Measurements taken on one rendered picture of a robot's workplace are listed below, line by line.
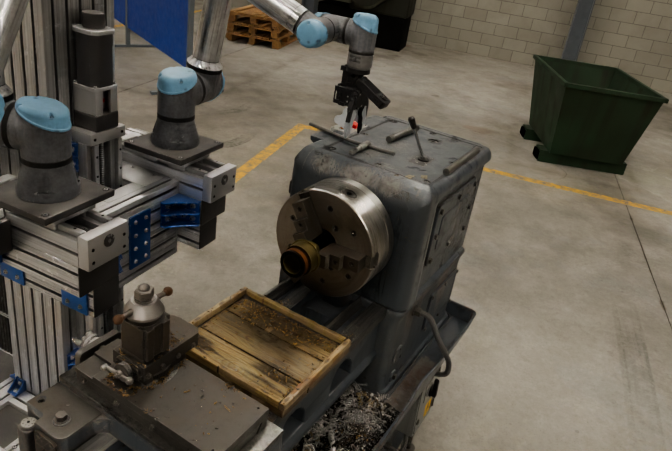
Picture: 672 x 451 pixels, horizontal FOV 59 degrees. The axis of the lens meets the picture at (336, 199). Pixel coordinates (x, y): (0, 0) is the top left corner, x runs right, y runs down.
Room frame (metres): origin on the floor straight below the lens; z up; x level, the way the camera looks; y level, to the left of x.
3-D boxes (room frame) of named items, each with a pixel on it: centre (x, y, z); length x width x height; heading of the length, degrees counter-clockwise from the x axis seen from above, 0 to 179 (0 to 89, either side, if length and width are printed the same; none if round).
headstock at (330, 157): (1.84, -0.18, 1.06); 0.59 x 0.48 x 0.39; 152
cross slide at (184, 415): (0.94, 0.29, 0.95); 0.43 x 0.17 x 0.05; 62
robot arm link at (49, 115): (1.34, 0.73, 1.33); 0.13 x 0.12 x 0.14; 90
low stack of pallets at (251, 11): (9.63, 1.52, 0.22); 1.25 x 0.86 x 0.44; 170
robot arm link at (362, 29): (1.77, 0.00, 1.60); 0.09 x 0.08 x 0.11; 73
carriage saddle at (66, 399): (0.89, 0.30, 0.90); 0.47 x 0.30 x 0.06; 62
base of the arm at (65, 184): (1.34, 0.72, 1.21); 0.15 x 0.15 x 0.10
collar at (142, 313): (0.97, 0.35, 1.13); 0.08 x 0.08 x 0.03
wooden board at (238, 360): (1.21, 0.13, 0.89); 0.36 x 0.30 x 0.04; 62
